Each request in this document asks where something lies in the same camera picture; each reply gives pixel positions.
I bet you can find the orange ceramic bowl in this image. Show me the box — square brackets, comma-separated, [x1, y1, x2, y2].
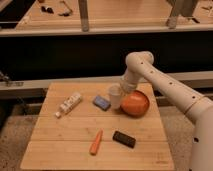
[121, 90, 150, 117]

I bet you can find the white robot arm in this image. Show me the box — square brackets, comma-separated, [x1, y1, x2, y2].
[120, 51, 213, 171]

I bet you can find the blue sponge block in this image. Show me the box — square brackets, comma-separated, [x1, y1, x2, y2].
[93, 96, 111, 111]

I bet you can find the white plastic bottle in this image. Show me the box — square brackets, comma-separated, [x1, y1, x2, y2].
[55, 92, 82, 118]

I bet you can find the wooden board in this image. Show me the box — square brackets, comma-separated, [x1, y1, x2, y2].
[21, 83, 174, 171]

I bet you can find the black rectangular block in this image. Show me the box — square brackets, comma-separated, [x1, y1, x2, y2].
[113, 131, 136, 148]

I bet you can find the orange carrot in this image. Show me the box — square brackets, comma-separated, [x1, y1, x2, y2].
[89, 130, 103, 155]

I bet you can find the black object on far table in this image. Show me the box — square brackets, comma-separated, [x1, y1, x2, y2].
[41, 6, 54, 14]

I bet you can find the metal clamp at left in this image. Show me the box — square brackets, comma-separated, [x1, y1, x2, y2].
[0, 71, 23, 87]

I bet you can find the dark cable on far table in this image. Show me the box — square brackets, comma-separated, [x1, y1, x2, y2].
[58, 0, 74, 18]

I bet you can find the grey metal post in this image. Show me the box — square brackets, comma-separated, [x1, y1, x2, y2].
[78, 0, 89, 32]
[166, 0, 185, 29]

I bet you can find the grey metal post right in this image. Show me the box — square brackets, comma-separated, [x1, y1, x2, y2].
[166, 0, 185, 29]

